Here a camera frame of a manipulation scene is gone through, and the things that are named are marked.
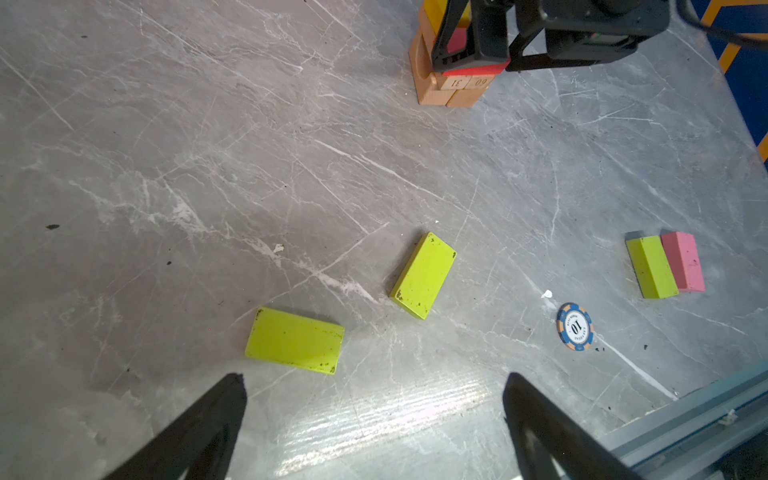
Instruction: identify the yellow wood block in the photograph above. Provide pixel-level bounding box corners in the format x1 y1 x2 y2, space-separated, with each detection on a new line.
423 0 471 34

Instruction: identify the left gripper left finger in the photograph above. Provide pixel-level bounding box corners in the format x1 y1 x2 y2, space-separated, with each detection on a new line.
107 373 247 479

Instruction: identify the aluminium rail frame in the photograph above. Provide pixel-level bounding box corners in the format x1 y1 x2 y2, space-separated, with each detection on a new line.
599 360 767 479

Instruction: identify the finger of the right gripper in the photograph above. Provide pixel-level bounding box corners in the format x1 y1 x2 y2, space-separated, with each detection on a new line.
506 0 599 72
431 0 480 74

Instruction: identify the printed natural wood plank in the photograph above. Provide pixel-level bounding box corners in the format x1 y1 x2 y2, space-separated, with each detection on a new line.
418 3 470 91

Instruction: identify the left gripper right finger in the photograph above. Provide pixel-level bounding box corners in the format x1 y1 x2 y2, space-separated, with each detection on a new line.
503 372 640 479

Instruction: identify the green block beside red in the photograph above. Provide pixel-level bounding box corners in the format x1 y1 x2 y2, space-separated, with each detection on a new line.
390 232 457 320

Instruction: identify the plain natural wood plank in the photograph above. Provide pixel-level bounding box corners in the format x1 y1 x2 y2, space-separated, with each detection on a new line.
464 75 496 90

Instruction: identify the green block beside pink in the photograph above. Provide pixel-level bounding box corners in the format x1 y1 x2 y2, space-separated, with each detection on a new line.
626 236 679 299

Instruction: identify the blue poker chip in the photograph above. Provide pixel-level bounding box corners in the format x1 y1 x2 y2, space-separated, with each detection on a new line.
556 302 594 351

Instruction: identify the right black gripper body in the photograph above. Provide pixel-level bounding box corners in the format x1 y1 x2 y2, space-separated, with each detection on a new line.
473 1 671 64

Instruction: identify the wooden arch block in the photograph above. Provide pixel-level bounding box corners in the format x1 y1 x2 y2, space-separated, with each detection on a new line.
446 88 487 108
409 33 454 106

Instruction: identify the pink wood block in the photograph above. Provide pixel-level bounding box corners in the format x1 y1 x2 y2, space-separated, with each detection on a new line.
660 232 706 292

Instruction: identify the lone green wood block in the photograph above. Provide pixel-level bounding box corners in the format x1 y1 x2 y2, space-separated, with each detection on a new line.
245 307 345 375

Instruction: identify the red wood block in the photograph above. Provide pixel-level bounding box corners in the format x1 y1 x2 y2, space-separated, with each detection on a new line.
443 27 510 76

